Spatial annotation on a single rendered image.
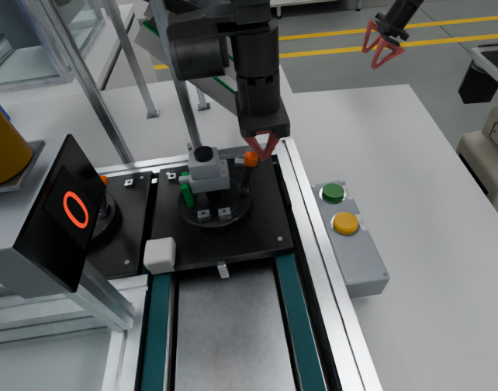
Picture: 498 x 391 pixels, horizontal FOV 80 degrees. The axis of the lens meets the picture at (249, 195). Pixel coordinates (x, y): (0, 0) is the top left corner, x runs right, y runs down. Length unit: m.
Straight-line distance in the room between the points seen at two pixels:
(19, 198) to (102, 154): 0.71
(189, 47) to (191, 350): 0.41
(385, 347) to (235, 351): 0.24
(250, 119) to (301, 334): 0.30
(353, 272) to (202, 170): 0.28
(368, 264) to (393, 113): 0.59
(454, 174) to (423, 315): 0.37
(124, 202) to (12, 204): 0.37
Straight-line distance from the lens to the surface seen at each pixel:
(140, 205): 0.61
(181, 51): 0.38
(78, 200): 0.30
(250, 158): 0.48
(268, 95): 0.40
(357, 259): 0.51
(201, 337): 0.51
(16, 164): 0.26
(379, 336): 0.57
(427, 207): 0.75
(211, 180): 0.49
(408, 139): 0.91
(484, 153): 1.04
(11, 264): 0.26
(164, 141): 0.93
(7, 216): 0.27
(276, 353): 0.49
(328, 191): 0.57
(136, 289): 0.53
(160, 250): 0.50
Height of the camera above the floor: 1.39
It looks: 48 degrees down
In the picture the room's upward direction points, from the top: 8 degrees counter-clockwise
